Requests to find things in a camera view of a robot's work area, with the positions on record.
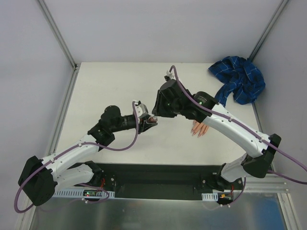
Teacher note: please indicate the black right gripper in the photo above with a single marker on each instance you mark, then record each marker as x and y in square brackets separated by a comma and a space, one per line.
[159, 103]

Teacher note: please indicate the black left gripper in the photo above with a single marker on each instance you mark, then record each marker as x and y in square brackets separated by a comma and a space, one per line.
[143, 123]

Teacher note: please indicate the red nail polish bottle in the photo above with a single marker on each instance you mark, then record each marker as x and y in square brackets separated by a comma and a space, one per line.
[153, 119]

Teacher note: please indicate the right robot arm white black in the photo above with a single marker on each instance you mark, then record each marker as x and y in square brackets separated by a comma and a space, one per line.
[259, 148]

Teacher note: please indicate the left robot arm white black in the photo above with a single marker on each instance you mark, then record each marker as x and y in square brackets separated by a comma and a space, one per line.
[42, 178]

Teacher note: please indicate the mannequin hand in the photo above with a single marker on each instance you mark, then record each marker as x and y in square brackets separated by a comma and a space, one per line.
[198, 129]

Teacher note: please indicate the blue plaid shirt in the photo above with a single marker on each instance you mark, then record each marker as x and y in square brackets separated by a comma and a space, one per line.
[240, 77]

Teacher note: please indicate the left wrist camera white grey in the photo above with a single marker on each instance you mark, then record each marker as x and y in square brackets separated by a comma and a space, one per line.
[141, 109]

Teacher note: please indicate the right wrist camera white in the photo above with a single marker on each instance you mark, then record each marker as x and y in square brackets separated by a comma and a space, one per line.
[169, 76]

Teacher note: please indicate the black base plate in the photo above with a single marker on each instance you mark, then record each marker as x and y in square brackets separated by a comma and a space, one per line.
[168, 182]

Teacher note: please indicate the right aluminium frame post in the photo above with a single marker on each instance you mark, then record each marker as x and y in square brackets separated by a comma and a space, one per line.
[268, 28]

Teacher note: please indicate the aluminium frame post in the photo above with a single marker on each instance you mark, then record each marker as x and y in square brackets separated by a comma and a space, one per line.
[268, 28]
[56, 32]

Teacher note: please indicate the white cable duct right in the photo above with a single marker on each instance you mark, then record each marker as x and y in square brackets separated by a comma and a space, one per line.
[210, 196]

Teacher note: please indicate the white cable duct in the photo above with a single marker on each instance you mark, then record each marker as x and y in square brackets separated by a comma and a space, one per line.
[210, 196]
[80, 193]

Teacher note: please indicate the white cable duct left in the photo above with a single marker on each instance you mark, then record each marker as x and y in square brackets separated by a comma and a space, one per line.
[80, 193]

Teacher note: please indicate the aluminium rail right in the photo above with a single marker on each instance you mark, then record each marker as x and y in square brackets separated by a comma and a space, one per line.
[270, 184]

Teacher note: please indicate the left aluminium frame post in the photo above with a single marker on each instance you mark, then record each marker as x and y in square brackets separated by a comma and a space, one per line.
[56, 32]

